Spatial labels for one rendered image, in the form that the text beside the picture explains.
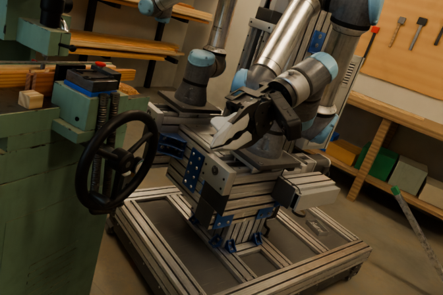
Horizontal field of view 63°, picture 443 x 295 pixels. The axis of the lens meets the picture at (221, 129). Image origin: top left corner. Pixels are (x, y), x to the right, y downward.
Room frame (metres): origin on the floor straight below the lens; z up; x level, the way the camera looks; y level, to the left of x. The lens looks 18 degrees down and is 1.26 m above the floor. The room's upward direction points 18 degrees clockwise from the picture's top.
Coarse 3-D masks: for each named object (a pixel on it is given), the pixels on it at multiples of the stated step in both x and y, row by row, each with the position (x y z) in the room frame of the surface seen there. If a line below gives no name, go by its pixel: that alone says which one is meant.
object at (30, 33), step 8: (24, 24) 0.98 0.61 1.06; (32, 24) 0.97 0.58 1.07; (40, 24) 0.98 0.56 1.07; (16, 32) 0.99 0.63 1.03; (24, 32) 0.98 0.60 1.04; (32, 32) 0.97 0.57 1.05; (40, 32) 0.96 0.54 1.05; (48, 32) 0.94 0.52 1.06; (56, 32) 0.96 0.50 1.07; (64, 32) 0.98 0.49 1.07; (16, 40) 0.99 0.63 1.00; (24, 40) 0.98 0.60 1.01; (32, 40) 0.97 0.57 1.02; (40, 40) 0.95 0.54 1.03; (48, 40) 0.94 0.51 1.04; (56, 40) 0.96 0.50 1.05; (64, 40) 0.98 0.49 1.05; (32, 48) 0.96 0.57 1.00; (40, 48) 0.95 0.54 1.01; (48, 48) 0.94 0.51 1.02; (56, 48) 0.96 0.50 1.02; (64, 48) 0.99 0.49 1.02; (48, 56) 0.99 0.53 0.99; (56, 56) 0.97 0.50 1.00; (64, 56) 0.99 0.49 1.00
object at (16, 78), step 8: (0, 72) 0.87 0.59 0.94; (8, 72) 0.89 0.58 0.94; (16, 72) 0.91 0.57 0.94; (24, 72) 0.93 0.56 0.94; (120, 72) 1.27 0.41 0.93; (128, 72) 1.31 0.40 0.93; (0, 80) 0.87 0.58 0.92; (8, 80) 0.89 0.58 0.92; (16, 80) 0.91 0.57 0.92; (24, 80) 0.93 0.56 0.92; (120, 80) 1.28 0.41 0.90
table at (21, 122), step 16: (0, 96) 0.82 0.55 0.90; (16, 96) 0.85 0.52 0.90; (144, 96) 1.19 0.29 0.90; (0, 112) 0.73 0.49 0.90; (16, 112) 0.76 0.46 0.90; (32, 112) 0.79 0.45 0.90; (48, 112) 0.84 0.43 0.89; (0, 128) 0.73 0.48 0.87; (16, 128) 0.76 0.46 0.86; (32, 128) 0.80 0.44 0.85; (48, 128) 0.84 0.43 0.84; (64, 128) 0.83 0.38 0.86
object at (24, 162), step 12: (48, 144) 0.85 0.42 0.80; (60, 144) 0.88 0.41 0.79; (72, 144) 0.92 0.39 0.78; (120, 144) 1.11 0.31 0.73; (0, 156) 0.73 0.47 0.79; (12, 156) 0.76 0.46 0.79; (24, 156) 0.79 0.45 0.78; (36, 156) 0.82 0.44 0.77; (48, 156) 0.85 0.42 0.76; (60, 156) 0.89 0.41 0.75; (72, 156) 0.93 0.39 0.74; (0, 168) 0.73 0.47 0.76; (12, 168) 0.76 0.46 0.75; (24, 168) 0.79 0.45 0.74; (36, 168) 0.83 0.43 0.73; (48, 168) 0.86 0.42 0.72; (0, 180) 0.74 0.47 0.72; (12, 180) 0.77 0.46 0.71
